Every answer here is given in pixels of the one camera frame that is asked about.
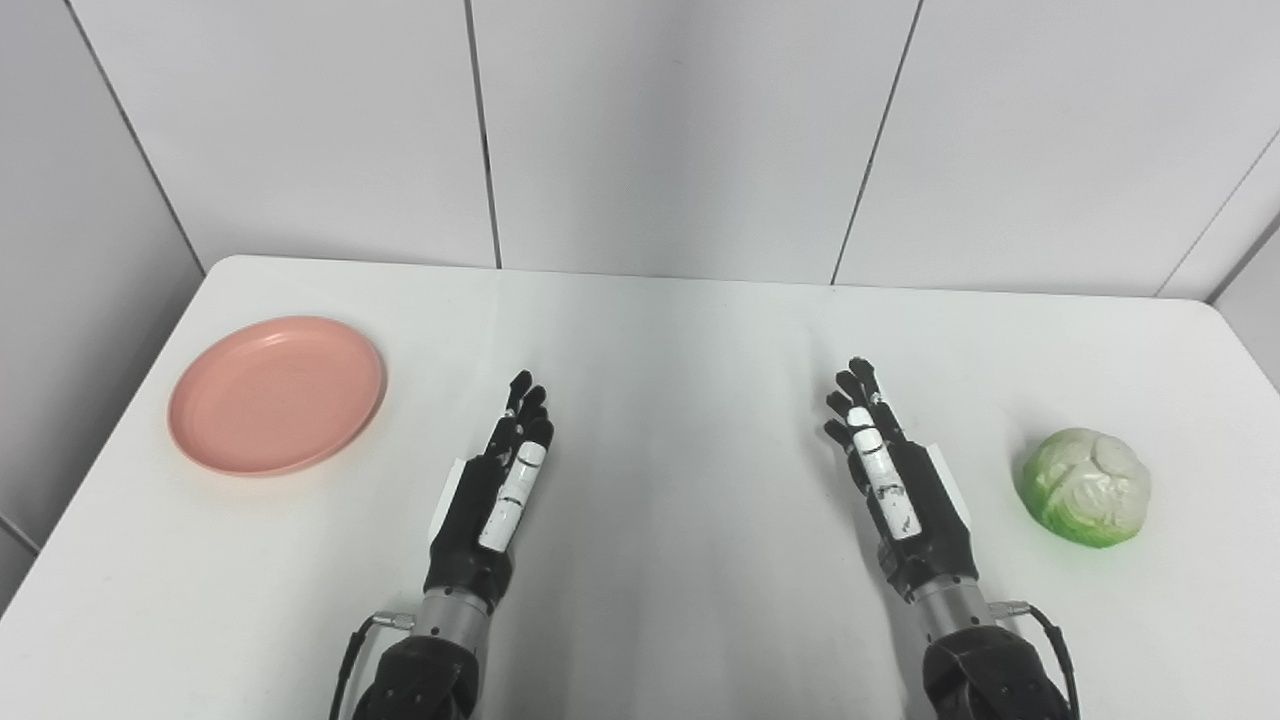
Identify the pink round plate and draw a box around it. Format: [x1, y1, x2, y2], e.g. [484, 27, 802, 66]
[167, 316, 387, 477]

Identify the green white cabbage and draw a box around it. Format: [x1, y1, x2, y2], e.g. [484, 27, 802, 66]
[1015, 428, 1152, 549]

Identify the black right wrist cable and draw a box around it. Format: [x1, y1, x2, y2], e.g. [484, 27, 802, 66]
[990, 600, 1082, 720]

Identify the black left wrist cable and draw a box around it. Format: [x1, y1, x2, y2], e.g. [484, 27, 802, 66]
[329, 612, 415, 720]

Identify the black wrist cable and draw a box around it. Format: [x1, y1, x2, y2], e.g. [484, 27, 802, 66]
[329, 612, 415, 720]
[990, 600, 1082, 720]

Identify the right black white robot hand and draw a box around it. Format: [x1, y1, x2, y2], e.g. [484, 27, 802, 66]
[824, 357, 980, 601]

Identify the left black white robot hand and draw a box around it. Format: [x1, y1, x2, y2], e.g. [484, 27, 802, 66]
[424, 370, 555, 607]

